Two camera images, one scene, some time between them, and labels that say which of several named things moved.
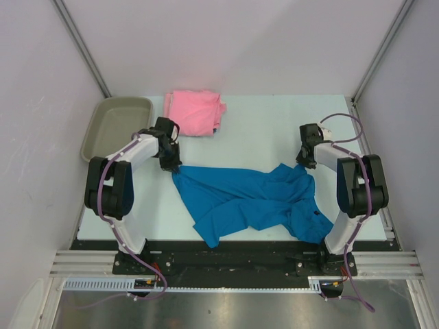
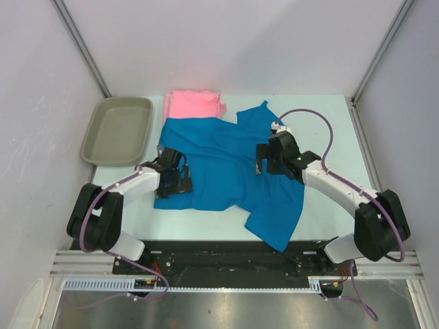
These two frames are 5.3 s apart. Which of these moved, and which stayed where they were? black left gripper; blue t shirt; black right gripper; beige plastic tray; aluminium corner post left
Moved: blue t shirt; black left gripper; black right gripper
Stayed: beige plastic tray; aluminium corner post left
